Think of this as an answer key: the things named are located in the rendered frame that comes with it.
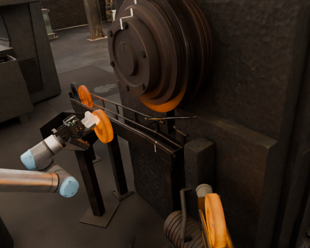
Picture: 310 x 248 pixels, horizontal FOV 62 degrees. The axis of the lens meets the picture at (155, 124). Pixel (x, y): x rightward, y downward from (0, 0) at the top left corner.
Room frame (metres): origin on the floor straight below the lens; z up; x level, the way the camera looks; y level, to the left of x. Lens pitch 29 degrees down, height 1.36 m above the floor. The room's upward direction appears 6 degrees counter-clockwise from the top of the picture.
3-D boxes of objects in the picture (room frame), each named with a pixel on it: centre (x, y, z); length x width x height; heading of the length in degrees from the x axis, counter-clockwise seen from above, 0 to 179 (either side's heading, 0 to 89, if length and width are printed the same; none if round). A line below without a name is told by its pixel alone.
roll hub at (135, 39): (0.96, 0.06, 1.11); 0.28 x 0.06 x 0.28; 34
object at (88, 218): (1.29, 0.46, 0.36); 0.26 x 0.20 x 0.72; 69
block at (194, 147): (0.82, -0.16, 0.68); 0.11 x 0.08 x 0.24; 124
